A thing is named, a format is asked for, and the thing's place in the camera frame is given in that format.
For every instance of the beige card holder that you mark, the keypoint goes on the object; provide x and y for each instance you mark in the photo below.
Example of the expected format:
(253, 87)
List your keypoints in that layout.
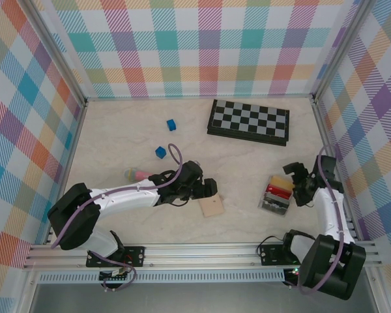
(212, 207)

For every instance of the gold card stack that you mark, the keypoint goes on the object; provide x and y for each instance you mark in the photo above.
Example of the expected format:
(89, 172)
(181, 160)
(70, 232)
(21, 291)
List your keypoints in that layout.
(280, 182)

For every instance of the red card stack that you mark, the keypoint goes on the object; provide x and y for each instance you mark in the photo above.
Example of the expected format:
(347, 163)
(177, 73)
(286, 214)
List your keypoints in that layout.
(277, 190)

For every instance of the silver card stack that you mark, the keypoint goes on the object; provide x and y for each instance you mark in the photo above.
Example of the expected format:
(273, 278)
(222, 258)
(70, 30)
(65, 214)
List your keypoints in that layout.
(273, 201)

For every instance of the box of coloured blocks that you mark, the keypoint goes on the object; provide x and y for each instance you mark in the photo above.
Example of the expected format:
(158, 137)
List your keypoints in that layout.
(275, 208)

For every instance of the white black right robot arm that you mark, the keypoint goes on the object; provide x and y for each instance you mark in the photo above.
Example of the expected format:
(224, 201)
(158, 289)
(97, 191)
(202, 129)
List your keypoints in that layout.
(332, 215)

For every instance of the pink toy microphone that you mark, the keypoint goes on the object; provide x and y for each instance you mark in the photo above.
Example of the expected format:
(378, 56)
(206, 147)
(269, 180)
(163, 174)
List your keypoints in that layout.
(137, 174)

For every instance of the blue cube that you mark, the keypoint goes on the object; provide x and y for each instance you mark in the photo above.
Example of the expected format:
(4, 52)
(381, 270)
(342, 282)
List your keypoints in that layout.
(160, 152)
(171, 125)

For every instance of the folded black chessboard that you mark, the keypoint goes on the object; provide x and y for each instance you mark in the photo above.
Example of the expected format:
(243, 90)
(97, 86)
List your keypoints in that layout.
(247, 120)

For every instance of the circuit board with lit LEDs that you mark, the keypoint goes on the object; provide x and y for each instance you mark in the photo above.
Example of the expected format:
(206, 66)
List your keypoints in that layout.
(296, 274)

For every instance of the small green circuit board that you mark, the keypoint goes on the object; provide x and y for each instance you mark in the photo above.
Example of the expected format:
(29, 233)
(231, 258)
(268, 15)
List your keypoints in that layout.
(117, 273)

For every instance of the aluminium frame bar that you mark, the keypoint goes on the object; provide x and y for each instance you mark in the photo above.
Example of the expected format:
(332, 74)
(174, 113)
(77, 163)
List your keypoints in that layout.
(67, 169)
(324, 130)
(198, 97)

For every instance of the wide aluminium mounting rail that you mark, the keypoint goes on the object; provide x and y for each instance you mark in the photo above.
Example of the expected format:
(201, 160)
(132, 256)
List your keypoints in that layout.
(198, 254)

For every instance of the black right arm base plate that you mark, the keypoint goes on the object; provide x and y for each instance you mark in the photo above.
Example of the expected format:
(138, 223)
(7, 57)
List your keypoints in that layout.
(270, 254)

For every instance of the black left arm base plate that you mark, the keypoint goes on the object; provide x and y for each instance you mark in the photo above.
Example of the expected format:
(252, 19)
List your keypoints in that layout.
(137, 256)

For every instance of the aluminium frame post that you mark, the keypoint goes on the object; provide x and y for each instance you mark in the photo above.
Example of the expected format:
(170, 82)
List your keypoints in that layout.
(55, 52)
(343, 49)

